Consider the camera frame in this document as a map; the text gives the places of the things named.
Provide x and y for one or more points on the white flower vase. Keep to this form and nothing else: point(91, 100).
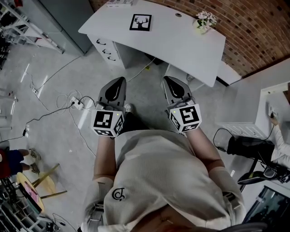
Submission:
point(204, 22)

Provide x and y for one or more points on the white cabinet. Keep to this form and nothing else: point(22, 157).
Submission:
point(249, 106)

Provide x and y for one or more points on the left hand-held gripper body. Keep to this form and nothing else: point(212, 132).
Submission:
point(108, 122)

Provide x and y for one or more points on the person's right forearm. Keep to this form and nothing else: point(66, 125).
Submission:
point(204, 149)

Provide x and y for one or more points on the black chair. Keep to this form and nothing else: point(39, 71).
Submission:
point(267, 174)

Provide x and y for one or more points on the person's left forearm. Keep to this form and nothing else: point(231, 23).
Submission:
point(105, 156)

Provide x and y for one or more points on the person's beige shirt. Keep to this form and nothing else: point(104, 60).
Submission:
point(158, 176)

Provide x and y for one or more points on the black deer picture frame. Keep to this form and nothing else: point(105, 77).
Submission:
point(140, 22)

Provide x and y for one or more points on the black framed glass panel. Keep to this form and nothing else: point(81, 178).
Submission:
point(269, 206)

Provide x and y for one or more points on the person's white shoe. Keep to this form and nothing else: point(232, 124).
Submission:
point(129, 108)

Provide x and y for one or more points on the person's black trousers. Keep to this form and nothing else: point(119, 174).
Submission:
point(133, 123)

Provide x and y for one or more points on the white drawer unit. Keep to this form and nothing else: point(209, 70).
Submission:
point(106, 49)

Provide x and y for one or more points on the white shelf rack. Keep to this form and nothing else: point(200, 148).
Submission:
point(27, 27)

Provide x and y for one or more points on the pink book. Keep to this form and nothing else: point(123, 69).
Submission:
point(30, 189)

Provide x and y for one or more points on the small white power strip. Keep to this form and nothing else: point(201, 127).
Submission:
point(35, 91)

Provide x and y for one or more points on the white desk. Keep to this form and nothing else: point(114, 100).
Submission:
point(172, 45)

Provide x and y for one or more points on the round wooden stool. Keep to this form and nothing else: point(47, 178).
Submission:
point(46, 183)

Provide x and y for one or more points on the grey metal cabinet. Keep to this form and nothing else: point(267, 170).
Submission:
point(65, 25)

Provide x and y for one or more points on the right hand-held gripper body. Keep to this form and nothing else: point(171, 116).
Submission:
point(188, 115)

